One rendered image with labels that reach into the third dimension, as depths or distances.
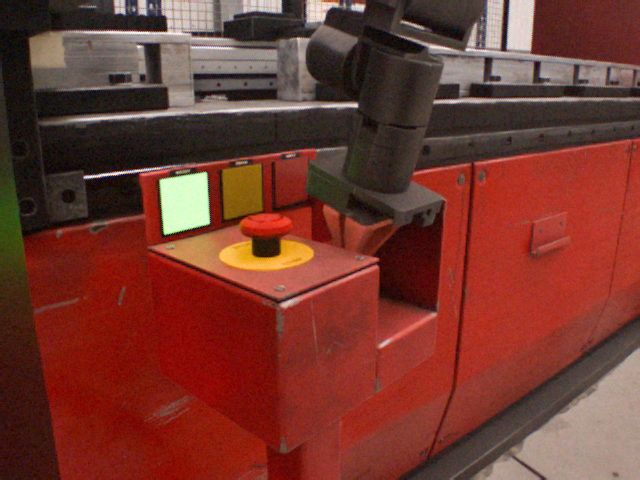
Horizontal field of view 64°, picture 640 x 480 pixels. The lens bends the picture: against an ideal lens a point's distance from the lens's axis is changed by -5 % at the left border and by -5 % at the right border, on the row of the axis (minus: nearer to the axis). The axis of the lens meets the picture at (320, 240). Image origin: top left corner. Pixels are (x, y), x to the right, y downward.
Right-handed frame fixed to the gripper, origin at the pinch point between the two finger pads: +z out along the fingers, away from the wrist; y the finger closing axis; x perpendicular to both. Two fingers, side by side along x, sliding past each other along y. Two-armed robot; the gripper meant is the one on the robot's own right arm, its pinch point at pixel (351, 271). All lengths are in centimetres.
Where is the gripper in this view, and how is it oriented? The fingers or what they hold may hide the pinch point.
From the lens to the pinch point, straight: 49.5
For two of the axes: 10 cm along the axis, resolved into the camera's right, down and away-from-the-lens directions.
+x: -6.8, 2.2, -7.0
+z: -1.9, 8.6, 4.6
